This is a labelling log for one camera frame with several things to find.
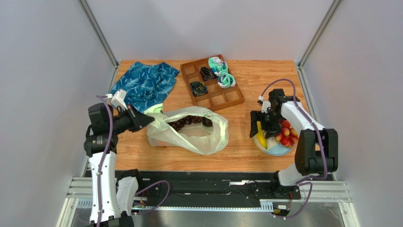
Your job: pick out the black patterned rolled sock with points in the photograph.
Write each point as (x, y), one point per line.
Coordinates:
(207, 74)

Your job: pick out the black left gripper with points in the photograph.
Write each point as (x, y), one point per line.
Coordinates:
(138, 120)

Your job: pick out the wooden compartment tray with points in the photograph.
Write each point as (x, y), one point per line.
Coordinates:
(216, 98)

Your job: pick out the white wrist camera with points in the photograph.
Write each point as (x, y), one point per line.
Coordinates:
(265, 104)
(117, 100)

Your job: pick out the fake dark grape bunch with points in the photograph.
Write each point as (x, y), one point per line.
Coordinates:
(189, 120)

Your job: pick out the dark green leaf rolled sock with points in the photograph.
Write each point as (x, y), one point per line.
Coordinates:
(198, 88)

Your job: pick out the teal white sock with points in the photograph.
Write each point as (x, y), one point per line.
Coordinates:
(217, 65)
(226, 80)

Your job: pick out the fake red lychee bunch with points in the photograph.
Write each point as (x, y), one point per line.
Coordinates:
(288, 136)

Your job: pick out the fake yellow banana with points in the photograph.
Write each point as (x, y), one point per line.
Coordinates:
(261, 137)

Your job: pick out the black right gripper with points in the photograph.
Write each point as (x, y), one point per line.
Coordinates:
(255, 123)

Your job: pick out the grey aluminium frame post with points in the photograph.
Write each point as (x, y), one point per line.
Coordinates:
(88, 12)

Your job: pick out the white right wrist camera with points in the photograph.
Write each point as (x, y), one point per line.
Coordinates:
(265, 104)

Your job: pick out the cream and blue plate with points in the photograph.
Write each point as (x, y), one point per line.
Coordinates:
(273, 147)

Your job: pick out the teal white sock upper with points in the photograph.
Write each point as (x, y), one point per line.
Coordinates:
(217, 65)

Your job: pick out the blue shark print cloth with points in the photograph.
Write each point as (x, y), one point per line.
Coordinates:
(146, 85)

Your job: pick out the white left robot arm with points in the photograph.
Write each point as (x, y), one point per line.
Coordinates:
(112, 196)

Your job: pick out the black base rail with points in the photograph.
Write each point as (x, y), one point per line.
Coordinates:
(208, 189)

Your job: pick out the right aluminium frame post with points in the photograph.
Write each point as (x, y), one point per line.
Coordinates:
(335, 5)

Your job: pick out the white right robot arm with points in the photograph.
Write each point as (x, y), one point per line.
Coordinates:
(317, 147)

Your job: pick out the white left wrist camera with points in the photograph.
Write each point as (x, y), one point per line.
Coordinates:
(117, 100)

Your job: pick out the translucent white plastic bag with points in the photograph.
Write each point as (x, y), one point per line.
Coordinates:
(195, 137)

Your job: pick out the teal white sock lower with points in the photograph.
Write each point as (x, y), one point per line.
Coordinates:
(226, 80)

